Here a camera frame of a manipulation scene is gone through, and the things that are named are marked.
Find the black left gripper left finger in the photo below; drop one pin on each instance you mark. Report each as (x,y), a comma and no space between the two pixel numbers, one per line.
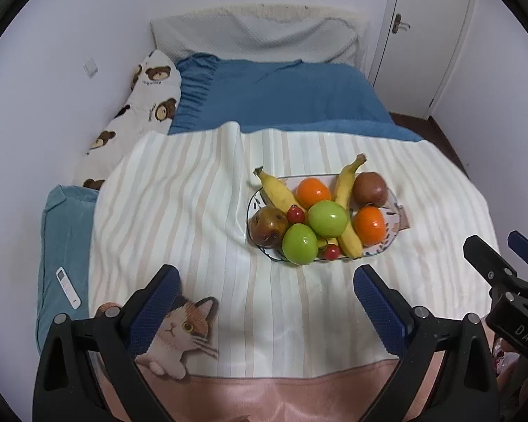
(66,387)

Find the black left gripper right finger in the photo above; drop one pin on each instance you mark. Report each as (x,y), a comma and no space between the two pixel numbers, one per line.
(465,388)

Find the orange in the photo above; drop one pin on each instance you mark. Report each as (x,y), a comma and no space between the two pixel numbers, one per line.
(311,191)
(369,225)

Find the long yellow banana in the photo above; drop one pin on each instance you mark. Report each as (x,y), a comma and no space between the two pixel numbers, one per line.
(349,241)

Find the bruised brown red apple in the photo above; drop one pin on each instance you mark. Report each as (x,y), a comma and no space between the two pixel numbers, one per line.
(267,227)

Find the red cherry tomato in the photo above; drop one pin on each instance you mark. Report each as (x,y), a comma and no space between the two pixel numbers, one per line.
(331,252)
(296,215)

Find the green apple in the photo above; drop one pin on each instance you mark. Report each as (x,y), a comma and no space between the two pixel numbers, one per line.
(328,218)
(300,245)

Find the small yellow banana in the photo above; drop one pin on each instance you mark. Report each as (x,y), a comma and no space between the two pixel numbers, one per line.
(280,196)

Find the white remote control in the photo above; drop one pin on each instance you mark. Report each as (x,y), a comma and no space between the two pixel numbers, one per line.
(70,293)

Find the teal blue pillow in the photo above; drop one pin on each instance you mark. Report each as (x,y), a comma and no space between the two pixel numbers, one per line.
(65,237)

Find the striped cream blanket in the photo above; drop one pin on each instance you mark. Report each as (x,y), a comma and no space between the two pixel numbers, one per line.
(293,343)

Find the floral white oval plate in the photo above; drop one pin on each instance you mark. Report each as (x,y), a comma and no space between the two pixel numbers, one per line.
(393,215)

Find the bear print pillow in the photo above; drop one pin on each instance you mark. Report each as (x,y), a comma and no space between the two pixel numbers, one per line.
(153,101)

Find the blue bed sheet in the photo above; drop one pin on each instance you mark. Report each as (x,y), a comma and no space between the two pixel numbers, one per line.
(290,96)

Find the white door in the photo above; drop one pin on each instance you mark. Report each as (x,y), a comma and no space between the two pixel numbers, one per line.
(415,64)

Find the grey quilted pillow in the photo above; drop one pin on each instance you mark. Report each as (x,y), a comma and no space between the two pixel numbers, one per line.
(266,33)

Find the metal door handle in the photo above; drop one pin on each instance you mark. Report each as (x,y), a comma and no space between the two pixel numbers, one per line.
(399,25)

